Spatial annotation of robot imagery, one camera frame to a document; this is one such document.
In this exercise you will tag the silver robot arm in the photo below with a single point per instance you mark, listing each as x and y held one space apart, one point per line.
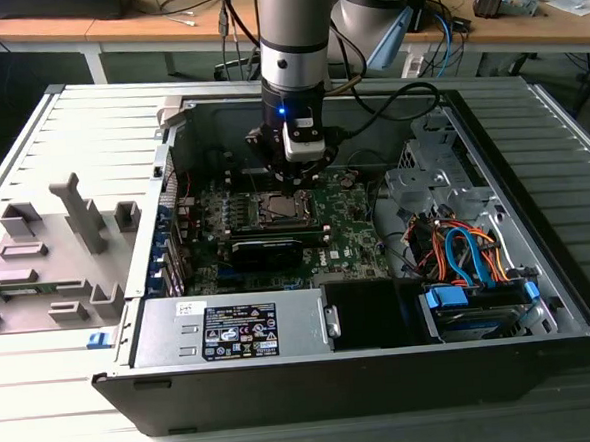
292 61

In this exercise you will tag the metal drive cage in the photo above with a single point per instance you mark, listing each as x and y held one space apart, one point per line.
423 183

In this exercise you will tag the black upright box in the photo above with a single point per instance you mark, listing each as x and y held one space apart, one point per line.
418 3

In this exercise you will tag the grey parts rack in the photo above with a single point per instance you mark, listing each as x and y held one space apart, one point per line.
50 236

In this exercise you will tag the grey power supply unit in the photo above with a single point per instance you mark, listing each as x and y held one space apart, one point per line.
156 334

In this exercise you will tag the blue plastic clip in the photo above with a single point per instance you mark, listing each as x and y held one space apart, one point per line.
98 340

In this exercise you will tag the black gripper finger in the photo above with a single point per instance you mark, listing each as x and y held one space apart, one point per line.
263 148
329 146

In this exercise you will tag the white power adapter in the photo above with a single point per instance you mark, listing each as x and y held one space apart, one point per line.
410 63

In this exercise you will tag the grey metal drive unit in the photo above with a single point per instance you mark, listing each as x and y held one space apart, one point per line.
521 2

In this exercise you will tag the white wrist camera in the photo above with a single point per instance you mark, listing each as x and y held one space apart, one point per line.
303 148

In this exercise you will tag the wooden desk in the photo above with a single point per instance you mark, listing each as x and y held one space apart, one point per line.
514 32
38 31

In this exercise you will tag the black flat equipment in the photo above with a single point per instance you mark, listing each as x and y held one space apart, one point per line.
51 8

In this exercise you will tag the CPU socket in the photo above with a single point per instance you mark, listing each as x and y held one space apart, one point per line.
262 218

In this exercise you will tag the round coin battery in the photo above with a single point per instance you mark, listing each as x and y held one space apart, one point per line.
348 180

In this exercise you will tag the open black PC case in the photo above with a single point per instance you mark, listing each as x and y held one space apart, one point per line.
335 389

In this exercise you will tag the green motherboard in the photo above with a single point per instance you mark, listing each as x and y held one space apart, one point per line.
345 228

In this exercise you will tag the black plastic duct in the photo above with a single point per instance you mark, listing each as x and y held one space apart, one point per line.
366 317

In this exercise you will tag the dark finned heatsink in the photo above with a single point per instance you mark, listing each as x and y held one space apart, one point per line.
488 1

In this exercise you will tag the green RAM stick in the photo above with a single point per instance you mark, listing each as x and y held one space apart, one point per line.
24 291

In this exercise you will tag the clear plastic bag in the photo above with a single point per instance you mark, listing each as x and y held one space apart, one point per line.
575 4

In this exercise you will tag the metal locking lever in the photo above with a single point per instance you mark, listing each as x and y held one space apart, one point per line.
256 183

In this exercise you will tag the silver CPU plate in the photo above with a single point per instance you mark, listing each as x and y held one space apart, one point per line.
279 208

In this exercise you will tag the hard disk in blue carrier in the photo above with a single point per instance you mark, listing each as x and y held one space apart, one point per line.
447 299

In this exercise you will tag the black graphics card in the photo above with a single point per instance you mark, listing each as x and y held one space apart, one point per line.
267 255

